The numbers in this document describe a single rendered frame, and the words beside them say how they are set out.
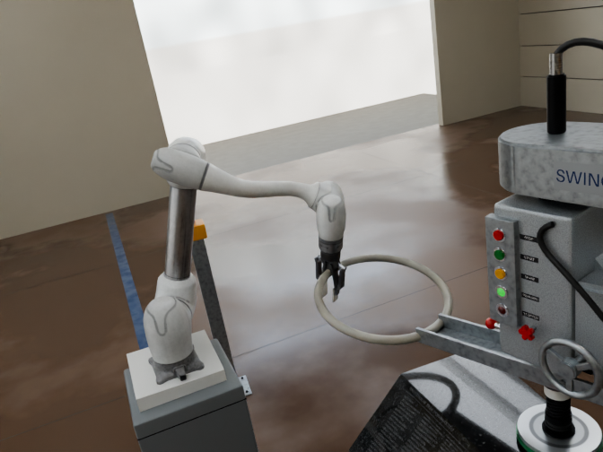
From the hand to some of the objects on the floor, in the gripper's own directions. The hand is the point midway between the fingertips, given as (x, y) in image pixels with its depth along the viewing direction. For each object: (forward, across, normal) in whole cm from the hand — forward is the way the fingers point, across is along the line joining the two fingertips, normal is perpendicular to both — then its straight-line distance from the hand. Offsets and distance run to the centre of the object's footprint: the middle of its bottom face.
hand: (329, 291), depth 218 cm
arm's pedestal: (+104, -16, -55) cm, 119 cm away
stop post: (+125, -81, +17) cm, 150 cm away
